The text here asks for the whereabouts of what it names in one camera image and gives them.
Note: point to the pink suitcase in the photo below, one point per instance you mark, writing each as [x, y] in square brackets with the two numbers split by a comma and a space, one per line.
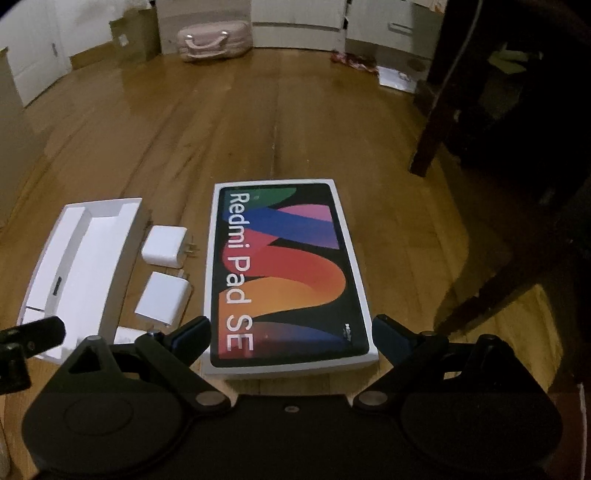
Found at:
[214, 41]

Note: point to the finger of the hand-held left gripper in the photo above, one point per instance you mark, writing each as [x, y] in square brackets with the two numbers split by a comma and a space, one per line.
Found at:
[14, 369]
[39, 328]

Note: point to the white door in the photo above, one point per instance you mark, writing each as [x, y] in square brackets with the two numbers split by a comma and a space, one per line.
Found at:
[37, 50]

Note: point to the dark wooden furniture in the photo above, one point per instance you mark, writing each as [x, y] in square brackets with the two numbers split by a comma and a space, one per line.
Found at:
[521, 138]

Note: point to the white paper bag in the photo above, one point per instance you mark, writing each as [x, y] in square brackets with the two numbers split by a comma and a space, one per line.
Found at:
[399, 76]

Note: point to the cardboard box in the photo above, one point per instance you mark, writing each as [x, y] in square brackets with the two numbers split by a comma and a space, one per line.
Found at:
[136, 34]

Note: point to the colourful tablet box lid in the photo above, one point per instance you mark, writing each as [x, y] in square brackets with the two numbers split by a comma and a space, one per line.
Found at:
[286, 277]

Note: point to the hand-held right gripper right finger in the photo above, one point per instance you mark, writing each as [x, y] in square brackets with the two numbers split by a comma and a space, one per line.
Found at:
[390, 338]

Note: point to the white charger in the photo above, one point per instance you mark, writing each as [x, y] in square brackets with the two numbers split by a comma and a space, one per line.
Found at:
[161, 300]
[161, 247]

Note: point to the wide white cabinet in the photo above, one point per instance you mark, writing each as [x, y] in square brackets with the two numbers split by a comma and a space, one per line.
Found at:
[286, 23]

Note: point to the red patterned wrapper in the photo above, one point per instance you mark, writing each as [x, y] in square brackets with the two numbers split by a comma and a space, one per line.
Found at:
[353, 62]

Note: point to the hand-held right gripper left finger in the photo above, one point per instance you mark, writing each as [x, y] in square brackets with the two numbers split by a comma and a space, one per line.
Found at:
[194, 338]

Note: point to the white tablet box tray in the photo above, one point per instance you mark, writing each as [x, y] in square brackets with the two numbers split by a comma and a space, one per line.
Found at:
[92, 258]

